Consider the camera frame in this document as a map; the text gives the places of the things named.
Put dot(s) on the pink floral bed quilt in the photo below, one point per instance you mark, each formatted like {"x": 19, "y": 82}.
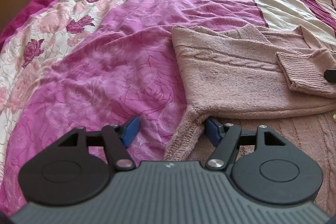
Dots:
{"x": 68, "y": 63}

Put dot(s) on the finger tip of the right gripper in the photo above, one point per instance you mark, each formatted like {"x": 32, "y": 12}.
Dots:
{"x": 330, "y": 75}

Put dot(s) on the pink knitted sweater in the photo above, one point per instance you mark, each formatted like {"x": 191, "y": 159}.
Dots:
{"x": 252, "y": 75}

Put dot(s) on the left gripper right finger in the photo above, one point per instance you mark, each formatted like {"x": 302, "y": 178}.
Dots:
{"x": 262, "y": 164}

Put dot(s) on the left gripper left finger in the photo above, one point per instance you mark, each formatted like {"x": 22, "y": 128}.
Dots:
{"x": 79, "y": 165}

